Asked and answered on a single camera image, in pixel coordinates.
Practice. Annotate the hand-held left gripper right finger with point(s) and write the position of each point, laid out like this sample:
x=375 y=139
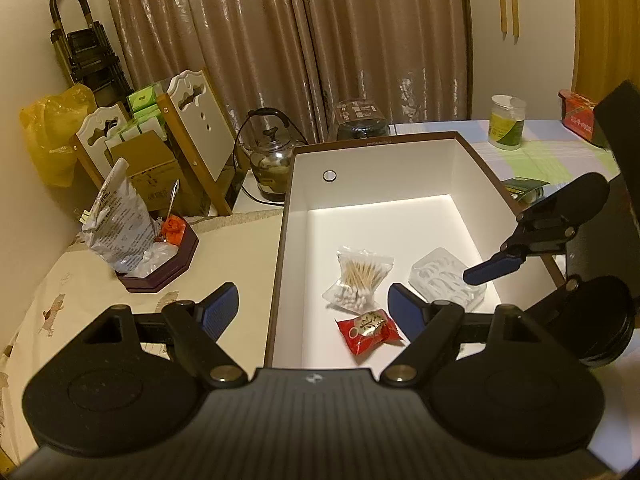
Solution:
x=404 y=312

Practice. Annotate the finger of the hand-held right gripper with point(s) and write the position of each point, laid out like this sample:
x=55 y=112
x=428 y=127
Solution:
x=492 y=269
x=560 y=300

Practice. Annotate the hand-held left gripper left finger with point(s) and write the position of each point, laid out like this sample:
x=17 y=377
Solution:
x=219 y=310

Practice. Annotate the red snack packet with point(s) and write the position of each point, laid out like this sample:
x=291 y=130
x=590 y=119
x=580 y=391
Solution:
x=367 y=331

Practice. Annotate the clear floss pick bag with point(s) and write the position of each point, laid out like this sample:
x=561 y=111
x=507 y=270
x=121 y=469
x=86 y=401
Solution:
x=440 y=275

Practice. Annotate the cotton swab bag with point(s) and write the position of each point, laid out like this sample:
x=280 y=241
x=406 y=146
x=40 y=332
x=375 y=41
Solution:
x=357 y=275

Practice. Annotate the white box with brown rim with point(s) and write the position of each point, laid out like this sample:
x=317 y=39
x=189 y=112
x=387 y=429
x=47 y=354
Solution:
x=380 y=185

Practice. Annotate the brown octagonal tray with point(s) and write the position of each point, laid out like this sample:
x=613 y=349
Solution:
x=160 y=276

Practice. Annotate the white crumpled wrapper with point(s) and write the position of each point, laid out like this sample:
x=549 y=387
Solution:
x=160 y=257

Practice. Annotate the dark green packet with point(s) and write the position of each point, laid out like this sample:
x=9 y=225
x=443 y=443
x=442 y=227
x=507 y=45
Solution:
x=522 y=187

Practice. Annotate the orange red ornament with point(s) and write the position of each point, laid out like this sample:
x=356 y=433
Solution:
x=173 y=229

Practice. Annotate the green plaid tablecloth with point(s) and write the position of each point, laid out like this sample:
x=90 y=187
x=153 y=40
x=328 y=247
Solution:
x=555 y=160

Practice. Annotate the metal spoon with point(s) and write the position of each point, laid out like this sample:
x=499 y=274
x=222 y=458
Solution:
x=173 y=197

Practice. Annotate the silver printed plastic bag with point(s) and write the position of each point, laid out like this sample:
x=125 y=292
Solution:
x=115 y=220

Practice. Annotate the white jar with green label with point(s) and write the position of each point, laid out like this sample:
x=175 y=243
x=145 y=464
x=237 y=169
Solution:
x=505 y=127

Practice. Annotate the red carton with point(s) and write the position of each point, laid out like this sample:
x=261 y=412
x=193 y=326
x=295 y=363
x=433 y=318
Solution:
x=580 y=115

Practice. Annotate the glass teapot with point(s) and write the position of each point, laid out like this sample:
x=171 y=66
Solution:
x=270 y=165

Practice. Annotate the brown cardboard box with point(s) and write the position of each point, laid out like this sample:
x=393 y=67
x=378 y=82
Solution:
x=155 y=170

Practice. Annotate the large white wooden chair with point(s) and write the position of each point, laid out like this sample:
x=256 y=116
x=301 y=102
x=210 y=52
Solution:
x=200 y=125

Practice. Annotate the dark glass jar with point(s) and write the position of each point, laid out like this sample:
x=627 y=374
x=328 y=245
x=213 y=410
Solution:
x=357 y=120

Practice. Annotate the green white tissue box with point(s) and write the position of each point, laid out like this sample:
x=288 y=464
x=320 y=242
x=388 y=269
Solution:
x=149 y=120
x=125 y=132
x=145 y=97

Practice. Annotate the small white wooden chair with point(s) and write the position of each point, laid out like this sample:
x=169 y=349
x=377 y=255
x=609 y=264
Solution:
x=100 y=132

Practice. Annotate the yellow plastic bag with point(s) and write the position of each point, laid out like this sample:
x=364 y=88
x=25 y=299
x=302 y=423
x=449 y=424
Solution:
x=50 y=135

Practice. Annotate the brown patterned curtain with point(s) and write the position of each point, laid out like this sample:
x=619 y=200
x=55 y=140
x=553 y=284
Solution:
x=390 y=35
x=210 y=35

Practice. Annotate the black step ladder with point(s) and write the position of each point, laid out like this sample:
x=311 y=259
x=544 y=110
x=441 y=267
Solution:
x=90 y=55

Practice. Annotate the yellow wooden door frame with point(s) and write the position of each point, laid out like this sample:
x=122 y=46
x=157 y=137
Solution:
x=607 y=20

